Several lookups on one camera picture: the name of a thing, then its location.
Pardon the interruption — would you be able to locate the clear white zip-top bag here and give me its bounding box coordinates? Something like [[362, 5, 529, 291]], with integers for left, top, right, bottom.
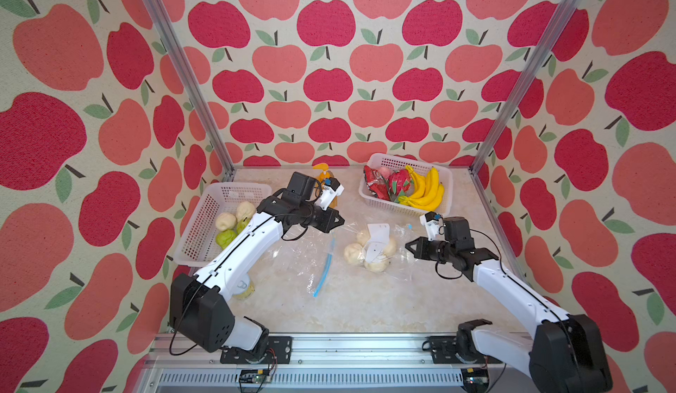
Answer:
[[338, 223, 415, 281]]

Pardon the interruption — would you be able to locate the clear blue zip-top bag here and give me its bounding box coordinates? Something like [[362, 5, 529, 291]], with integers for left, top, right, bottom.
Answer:
[[269, 235, 336, 298]]

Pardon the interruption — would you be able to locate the cream toy pear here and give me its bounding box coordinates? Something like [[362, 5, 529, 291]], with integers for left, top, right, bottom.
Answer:
[[235, 201, 257, 222]]

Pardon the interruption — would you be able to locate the green toy pear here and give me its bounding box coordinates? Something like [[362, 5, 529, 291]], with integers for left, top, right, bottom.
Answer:
[[215, 229, 238, 250], [236, 219, 249, 233]]

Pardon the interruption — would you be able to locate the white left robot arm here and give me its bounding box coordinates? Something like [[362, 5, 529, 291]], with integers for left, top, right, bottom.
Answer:
[[169, 172, 345, 362]]

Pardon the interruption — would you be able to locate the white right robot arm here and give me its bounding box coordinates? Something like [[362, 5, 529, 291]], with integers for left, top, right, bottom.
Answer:
[[406, 212, 613, 392]]

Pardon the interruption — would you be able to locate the cream pear zip bag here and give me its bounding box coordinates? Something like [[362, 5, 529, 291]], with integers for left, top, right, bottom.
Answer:
[[364, 255, 391, 273], [357, 229, 371, 246], [382, 238, 397, 258]]

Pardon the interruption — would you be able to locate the red snack bag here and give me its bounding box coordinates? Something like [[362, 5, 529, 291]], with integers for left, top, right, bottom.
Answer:
[[364, 165, 390, 201]]

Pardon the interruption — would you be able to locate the orange soap pump bottle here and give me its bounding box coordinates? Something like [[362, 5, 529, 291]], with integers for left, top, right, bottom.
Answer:
[[313, 163, 334, 183]]

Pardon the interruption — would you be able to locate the lower yellow toy banana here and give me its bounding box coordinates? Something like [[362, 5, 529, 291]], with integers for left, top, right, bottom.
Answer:
[[397, 165, 445, 212]]

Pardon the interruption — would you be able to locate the yellow toy banana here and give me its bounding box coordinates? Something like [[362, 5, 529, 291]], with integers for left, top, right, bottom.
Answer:
[[422, 167, 440, 202], [397, 165, 445, 212]]

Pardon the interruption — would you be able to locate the pink toy dragon fruit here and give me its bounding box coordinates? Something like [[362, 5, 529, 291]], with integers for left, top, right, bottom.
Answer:
[[388, 169, 415, 202]]

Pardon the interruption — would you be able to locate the upper yellow toy banana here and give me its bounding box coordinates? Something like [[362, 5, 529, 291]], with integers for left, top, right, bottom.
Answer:
[[422, 167, 440, 202]]

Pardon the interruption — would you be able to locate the white empty plastic basket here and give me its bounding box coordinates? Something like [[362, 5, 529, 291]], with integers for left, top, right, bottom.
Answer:
[[171, 182, 273, 267]]

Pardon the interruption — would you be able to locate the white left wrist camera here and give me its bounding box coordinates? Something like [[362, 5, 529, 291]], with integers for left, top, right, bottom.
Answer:
[[316, 178, 344, 211]]

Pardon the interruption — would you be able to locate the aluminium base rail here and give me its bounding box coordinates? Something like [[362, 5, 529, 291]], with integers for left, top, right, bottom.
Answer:
[[142, 331, 534, 393]]

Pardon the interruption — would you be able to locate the aluminium left corner post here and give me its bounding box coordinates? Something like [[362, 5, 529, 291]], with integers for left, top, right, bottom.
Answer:
[[142, 0, 236, 182]]

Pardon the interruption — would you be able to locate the aluminium corner post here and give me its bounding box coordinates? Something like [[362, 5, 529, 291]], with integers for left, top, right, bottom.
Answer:
[[142, 0, 236, 182], [469, 0, 582, 177]]

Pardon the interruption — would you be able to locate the aluminium right corner post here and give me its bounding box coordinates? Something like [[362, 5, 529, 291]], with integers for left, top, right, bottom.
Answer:
[[469, 0, 582, 177]]

